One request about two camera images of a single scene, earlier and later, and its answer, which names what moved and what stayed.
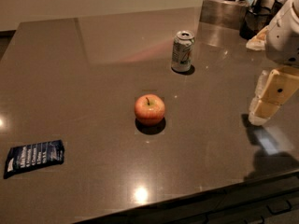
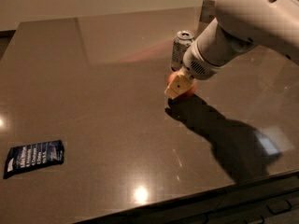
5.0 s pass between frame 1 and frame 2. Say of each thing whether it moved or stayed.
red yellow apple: moved
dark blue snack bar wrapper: stayed
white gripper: moved
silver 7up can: stayed
